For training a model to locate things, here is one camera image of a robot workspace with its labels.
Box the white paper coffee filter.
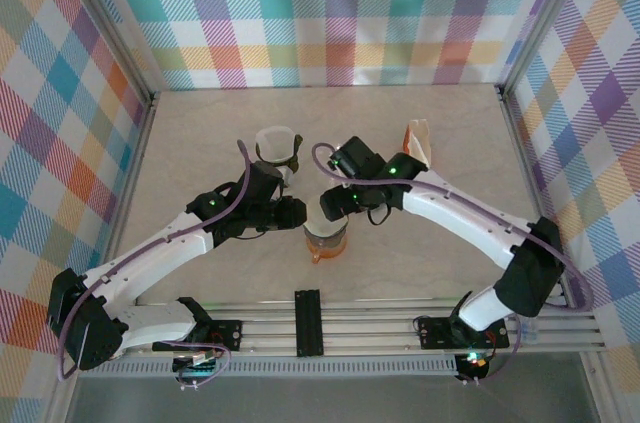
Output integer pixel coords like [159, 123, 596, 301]
[254, 126, 296, 164]
[304, 205, 347, 234]

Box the grey transparent dripper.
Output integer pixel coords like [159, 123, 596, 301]
[301, 202, 350, 244]

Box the orange transparent pitcher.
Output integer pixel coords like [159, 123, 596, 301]
[302, 235, 350, 265]

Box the green transparent dripper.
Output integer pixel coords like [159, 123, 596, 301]
[253, 126, 305, 172]

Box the orange white filter box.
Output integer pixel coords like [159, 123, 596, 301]
[402, 118, 434, 169]

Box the green lit circuit board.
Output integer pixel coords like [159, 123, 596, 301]
[172, 350, 221, 392]

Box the black rail bracket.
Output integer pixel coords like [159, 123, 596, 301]
[293, 288, 324, 359]

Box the aluminium table side rail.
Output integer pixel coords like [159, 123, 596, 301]
[94, 92, 161, 304]
[497, 85, 606, 324]

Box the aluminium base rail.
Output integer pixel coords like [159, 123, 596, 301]
[64, 298, 606, 360]

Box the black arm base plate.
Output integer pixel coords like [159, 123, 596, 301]
[415, 316, 511, 350]
[197, 318, 245, 353]

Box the grey slotted cable duct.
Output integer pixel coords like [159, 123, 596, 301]
[149, 360, 461, 378]

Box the aluminium frame post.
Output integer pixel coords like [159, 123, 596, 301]
[497, 0, 594, 99]
[62, 0, 161, 109]

